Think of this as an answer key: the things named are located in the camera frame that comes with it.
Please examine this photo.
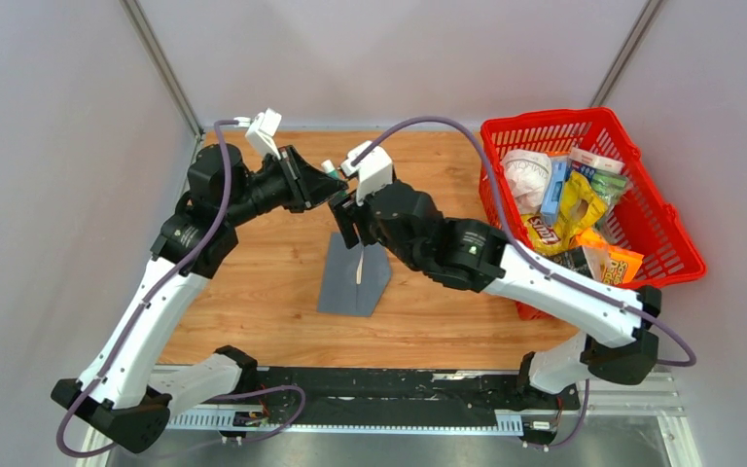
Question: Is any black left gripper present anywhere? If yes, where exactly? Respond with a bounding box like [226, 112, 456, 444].
[222, 143, 347, 227]

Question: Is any green white glue stick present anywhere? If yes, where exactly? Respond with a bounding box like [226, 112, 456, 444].
[321, 160, 341, 180]

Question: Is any white letter paper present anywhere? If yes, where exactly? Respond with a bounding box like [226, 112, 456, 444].
[355, 249, 365, 285]

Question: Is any grey-blue paper envelope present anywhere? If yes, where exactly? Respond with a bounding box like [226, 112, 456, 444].
[316, 233, 392, 317]

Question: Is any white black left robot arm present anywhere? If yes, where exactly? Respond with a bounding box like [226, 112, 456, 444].
[52, 144, 347, 453]

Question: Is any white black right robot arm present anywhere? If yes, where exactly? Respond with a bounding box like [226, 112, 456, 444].
[329, 181, 661, 408]

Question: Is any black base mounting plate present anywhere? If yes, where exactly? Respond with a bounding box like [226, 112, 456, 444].
[194, 366, 583, 428]

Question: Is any white crumpled plastic bag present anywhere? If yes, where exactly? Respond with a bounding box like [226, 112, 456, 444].
[501, 149, 552, 215]

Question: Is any blue box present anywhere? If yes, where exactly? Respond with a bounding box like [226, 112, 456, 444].
[539, 156, 570, 227]

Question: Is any black snack bag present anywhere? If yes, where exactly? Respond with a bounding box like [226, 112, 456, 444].
[549, 247, 593, 277]

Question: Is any yellow Lays chips bag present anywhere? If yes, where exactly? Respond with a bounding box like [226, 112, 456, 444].
[521, 171, 608, 256]

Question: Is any white red carton box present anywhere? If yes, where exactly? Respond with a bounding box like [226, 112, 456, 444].
[569, 147, 624, 174]

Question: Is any green snack packet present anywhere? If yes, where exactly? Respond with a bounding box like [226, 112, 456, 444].
[590, 171, 630, 210]

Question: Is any orange snack bag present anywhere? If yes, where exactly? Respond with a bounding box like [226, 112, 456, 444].
[572, 228, 644, 285]

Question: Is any red plastic shopping basket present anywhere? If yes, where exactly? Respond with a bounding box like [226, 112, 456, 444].
[479, 107, 707, 289]

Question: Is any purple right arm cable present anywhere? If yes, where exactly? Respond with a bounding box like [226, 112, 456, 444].
[354, 116, 698, 451]

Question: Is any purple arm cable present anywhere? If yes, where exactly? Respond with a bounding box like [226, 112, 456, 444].
[55, 119, 307, 459]
[354, 116, 698, 451]

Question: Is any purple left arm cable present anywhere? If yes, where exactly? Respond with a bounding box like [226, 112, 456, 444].
[55, 119, 307, 459]

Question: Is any aluminium frame rail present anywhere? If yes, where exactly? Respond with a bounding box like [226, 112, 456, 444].
[99, 366, 701, 466]

